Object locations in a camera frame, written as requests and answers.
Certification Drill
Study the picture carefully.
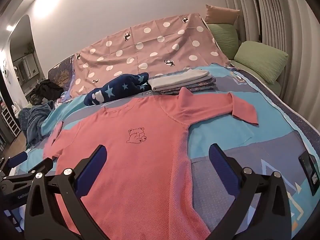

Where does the navy star blanket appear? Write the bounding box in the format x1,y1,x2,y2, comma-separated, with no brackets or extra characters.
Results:
84,72,151,106

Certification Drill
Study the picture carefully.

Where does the patterned folded garments stack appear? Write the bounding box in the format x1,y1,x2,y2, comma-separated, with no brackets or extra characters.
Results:
158,77,216,95

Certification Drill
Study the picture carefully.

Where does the white shelf rack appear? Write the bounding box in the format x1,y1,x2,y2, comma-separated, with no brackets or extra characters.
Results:
1,107,21,138

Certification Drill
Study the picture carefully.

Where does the pink polka dot sheet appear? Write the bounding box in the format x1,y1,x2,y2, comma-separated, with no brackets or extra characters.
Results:
70,13,229,98

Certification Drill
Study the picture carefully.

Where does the grey folded garment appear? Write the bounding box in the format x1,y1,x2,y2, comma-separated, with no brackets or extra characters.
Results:
148,69,212,91

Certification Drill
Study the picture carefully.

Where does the green pillow far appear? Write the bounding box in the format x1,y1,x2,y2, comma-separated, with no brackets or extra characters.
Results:
208,24,239,60

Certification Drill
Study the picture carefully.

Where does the blue geometric bedspread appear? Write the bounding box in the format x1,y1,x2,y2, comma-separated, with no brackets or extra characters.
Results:
4,63,320,240

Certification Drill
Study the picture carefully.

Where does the green pillow near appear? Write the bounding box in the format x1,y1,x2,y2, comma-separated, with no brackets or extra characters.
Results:
234,41,289,84

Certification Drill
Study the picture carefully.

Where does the black smartphone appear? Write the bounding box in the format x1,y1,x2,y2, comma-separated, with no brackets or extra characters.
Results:
298,151,319,196

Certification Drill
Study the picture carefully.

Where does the black floor lamp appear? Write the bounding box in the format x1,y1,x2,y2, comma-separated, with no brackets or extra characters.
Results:
243,0,263,43

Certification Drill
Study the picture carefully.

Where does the black clothes pile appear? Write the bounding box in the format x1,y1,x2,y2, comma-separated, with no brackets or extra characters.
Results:
30,79,64,105

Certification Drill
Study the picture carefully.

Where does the dark blue fleece blanket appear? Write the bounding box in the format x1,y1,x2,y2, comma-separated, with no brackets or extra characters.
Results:
18,100,55,149

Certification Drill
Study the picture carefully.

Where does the tan pillow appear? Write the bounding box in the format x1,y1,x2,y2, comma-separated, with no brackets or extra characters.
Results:
205,4,241,25

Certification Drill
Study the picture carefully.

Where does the pink knit sweater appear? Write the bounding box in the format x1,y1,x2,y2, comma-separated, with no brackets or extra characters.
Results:
43,88,258,239

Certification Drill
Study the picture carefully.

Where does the green pillow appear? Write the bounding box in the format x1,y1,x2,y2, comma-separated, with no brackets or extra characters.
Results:
208,24,239,60
234,41,289,84

